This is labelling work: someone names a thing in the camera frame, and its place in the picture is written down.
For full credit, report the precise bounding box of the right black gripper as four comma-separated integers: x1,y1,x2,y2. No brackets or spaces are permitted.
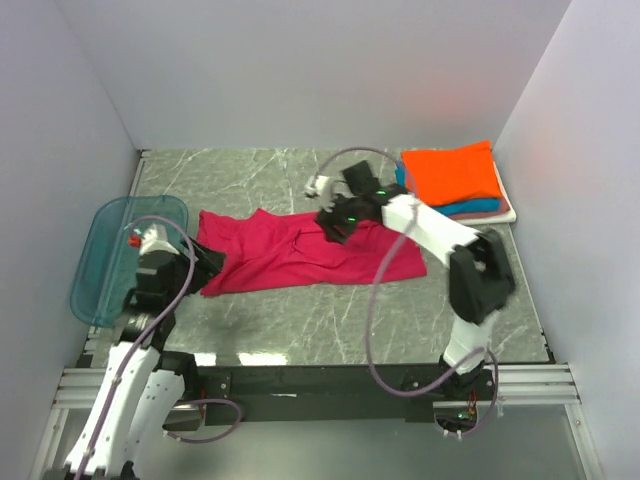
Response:
316,189,366,248

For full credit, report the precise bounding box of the pink t-shirt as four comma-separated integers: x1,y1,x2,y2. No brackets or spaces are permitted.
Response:
196,209,399,296

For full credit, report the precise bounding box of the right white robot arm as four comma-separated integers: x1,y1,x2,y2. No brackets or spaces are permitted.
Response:
305,161,516,399

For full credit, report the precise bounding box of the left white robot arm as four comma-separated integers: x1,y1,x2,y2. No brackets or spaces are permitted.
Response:
43,232,225,479

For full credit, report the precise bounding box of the teal transparent plastic bin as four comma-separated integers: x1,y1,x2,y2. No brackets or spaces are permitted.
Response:
70,195,189,328

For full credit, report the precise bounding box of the folded orange t-shirt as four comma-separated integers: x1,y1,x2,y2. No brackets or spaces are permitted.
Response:
401,140,502,207

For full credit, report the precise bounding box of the folded blue t-shirt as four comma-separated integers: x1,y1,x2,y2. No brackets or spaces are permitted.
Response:
394,160,502,219

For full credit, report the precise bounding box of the folded mauve t-shirt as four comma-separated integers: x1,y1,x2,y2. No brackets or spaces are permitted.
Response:
451,197,508,224

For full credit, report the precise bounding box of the folded white t-shirt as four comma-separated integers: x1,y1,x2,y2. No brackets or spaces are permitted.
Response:
464,165,517,226

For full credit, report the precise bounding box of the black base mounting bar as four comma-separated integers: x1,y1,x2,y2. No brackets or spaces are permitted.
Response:
159,364,496,426

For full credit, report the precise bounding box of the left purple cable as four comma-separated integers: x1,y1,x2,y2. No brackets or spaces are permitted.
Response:
72,216,244,480

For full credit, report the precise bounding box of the purple cable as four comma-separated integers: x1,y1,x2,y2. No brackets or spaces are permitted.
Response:
313,145,500,439
72,216,244,480

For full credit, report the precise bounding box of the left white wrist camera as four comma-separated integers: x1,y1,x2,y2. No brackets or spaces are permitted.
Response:
127,223,179,256

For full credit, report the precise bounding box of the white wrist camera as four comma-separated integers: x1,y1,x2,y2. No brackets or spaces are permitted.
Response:
304,175,342,212
127,223,179,256

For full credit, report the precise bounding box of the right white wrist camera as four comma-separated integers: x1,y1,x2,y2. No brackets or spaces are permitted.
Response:
304,175,342,212

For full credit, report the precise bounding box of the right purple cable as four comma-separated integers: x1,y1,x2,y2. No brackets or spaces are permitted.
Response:
313,145,500,439

